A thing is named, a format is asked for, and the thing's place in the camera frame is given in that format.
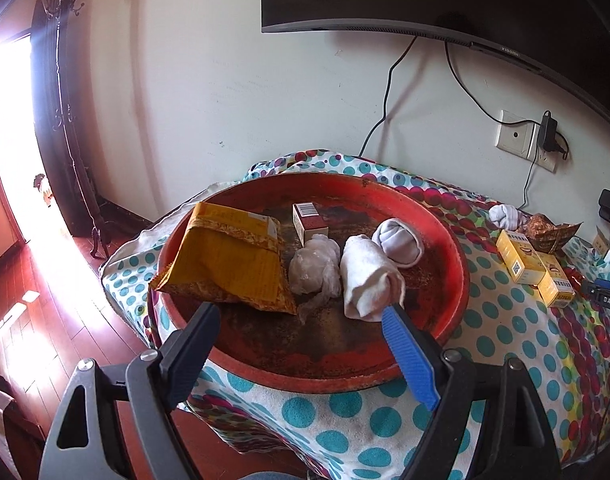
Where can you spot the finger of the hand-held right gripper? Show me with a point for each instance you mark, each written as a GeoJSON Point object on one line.
{"type": "Point", "coordinates": [597, 287]}

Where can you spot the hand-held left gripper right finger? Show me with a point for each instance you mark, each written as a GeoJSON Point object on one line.
{"type": "Point", "coordinates": [410, 355]}

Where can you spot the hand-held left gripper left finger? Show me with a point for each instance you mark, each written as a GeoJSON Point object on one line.
{"type": "Point", "coordinates": [190, 355]}

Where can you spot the yellow carton box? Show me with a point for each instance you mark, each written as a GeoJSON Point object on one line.
{"type": "Point", "coordinates": [520, 260]}
{"type": "Point", "coordinates": [555, 285]}

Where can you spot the brown snack wrapper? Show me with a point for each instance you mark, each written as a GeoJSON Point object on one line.
{"type": "Point", "coordinates": [550, 230]}

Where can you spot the large white sock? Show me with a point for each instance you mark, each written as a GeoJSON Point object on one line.
{"type": "Point", "coordinates": [370, 280]}

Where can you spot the round red tray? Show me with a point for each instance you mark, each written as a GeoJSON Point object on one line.
{"type": "Point", "coordinates": [310, 345]}

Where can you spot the yellow patterned packet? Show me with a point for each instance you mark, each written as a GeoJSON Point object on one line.
{"type": "Point", "coordinates": [225, 260]}

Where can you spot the small white sock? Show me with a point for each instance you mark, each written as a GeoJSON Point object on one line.
{"type": "Point", "coordinates": [400, 242]}

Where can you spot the knotted white sock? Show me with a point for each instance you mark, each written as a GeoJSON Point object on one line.
{"type": "Point", "coordinates": [505, 216]}

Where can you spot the clear plastic bag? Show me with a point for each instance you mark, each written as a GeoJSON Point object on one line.
{"type": "Point", "coordinates": [312, 265]}

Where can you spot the red and white small box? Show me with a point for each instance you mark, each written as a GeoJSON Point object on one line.
{"type": "Point", "coordinates": [310, 220]}

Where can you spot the small cardboard tag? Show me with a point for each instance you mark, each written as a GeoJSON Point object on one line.
{"type": "Point", "coordinates": [601, 242]}

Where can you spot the polka dot cloth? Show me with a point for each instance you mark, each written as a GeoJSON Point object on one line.
{"type": "Point", "coordinates": [355, 425]}

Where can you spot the dark metal coat rack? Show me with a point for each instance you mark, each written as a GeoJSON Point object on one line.
{"type": "Point", "coordinates": [96, 240]}

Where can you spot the black power adapter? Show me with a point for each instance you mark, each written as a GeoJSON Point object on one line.
{"type": "Point", "coordinates": [549, 132]}

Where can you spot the small blurry ornament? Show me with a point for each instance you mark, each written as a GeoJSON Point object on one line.
{"type": "Point", "coordinates": [43, 190]}

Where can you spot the white wall socket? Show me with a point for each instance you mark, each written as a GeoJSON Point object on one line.
{"type": "Point", "coordinates": [547, 162]}

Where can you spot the white blank wall plate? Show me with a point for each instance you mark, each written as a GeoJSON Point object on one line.
{"type": "Point", "coordinates": [515, 132]}

